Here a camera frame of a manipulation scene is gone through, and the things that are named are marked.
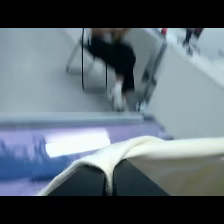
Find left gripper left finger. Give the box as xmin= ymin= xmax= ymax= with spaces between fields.
xmin=47 ymin=163 xmax=108 ymax=197

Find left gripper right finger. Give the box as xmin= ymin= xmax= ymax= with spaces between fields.
xmin=112 ymin=158 xmax=170 ymax=197

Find cream garment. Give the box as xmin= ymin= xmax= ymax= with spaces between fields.
xmin=37 ymin=135 xmax=224 ymax=197

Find metal chair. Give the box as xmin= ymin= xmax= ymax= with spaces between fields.
xmin=65 ymin=28 xmax=110 ymax=93

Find person's legs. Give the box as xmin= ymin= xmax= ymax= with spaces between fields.
xmin=83 ymin=28 xmax=138 ymax=112

